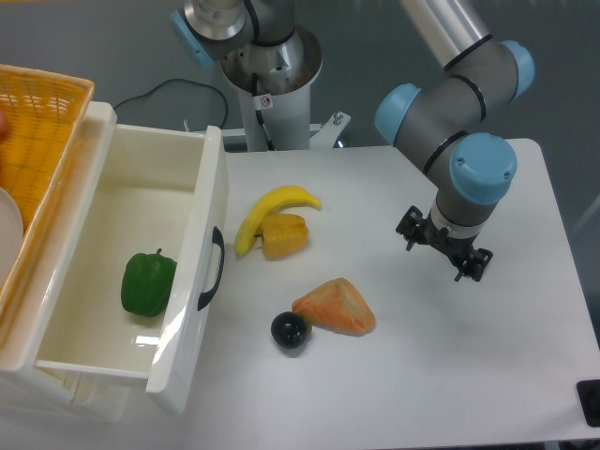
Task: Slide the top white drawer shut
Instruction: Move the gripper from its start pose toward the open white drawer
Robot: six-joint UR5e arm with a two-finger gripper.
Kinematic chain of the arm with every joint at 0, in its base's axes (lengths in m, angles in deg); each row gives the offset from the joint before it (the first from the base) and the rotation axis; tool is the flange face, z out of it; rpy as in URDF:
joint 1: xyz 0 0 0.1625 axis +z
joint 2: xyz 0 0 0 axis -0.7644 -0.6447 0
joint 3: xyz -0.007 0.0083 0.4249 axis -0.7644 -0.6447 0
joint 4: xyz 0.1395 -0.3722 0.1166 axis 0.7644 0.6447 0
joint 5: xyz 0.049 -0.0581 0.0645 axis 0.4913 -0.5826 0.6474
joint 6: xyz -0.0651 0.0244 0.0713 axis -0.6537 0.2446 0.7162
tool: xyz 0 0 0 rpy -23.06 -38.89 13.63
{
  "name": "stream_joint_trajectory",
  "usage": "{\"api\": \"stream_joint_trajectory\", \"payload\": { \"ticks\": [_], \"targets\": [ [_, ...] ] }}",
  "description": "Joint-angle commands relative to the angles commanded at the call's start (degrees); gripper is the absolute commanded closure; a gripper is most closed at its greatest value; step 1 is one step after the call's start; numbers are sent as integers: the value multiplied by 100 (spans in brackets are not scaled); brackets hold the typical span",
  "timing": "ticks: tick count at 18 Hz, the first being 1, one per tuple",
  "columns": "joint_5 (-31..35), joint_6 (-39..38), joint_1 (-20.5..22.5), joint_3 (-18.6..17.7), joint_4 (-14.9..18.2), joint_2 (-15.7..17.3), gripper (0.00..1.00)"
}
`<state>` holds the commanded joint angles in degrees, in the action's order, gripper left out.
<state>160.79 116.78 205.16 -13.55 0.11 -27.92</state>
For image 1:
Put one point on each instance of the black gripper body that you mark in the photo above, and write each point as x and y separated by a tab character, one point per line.
444	240

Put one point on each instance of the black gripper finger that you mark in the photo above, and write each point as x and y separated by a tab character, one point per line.
412	228
472	264

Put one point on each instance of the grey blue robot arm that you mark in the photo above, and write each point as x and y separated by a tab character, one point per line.
472	172

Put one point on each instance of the white drawer cabinet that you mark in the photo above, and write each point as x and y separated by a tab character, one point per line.
36	374

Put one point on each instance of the orange bread wedge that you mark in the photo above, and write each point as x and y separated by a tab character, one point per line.
337	305

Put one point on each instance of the orange yellow bell pepper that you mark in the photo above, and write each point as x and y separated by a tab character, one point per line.
283	234

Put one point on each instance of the yellow banana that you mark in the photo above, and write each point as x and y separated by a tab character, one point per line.
271	202

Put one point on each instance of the black eggplant ball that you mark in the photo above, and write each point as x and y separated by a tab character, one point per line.
290	330

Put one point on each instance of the black object at table edge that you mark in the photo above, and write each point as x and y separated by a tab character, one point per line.
589	396

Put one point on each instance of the green bell pepper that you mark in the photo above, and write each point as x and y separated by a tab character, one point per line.
147	283

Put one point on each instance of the yellow woven basket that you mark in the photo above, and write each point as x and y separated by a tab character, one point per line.
44	111

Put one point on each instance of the white plate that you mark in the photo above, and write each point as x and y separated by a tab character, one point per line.
11	238

